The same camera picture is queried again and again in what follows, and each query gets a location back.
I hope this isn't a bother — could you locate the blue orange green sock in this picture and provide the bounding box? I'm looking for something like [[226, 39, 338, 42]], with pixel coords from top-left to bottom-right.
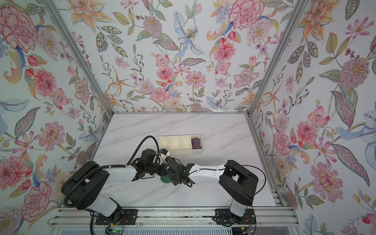
[[161, 174, 171, 184]]

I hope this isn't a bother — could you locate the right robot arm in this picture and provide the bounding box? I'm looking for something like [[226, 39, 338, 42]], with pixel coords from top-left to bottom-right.
[[162, 159, 259, 218]]

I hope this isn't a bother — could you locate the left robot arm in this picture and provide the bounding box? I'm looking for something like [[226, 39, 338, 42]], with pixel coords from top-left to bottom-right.
[[61, 149, 170, 220]]

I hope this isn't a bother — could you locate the cream divided organizer tray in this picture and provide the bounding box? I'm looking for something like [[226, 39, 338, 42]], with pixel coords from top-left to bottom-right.
[[159, 134, 203, 157]]

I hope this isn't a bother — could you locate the rolled purple sock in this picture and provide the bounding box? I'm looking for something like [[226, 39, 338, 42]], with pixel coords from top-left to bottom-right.
[[192, 138, 202, 149]]

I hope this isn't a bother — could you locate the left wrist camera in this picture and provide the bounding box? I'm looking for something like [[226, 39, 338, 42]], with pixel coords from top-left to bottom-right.
[[160, 148, 170, 157]]

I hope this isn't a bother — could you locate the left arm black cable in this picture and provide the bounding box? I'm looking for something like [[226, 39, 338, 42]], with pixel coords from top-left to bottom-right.
[[63, 135, 161, 235]]

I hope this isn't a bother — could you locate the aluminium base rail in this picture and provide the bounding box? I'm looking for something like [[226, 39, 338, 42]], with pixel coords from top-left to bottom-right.
[[47, 207, 299, 228]]

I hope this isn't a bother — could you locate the left aluminium corner post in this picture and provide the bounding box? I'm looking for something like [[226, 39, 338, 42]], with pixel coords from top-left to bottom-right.
[[41, 0, 114, 118]]

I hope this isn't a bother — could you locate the aluminium corner post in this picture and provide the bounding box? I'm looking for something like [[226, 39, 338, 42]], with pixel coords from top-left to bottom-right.
[[247, 1, 308, 118], [41, 0, 114, 118]]

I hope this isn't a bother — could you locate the right aluminium corner post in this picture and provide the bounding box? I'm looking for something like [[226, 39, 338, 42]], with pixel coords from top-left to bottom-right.
[[247, 1, 308, 118]]

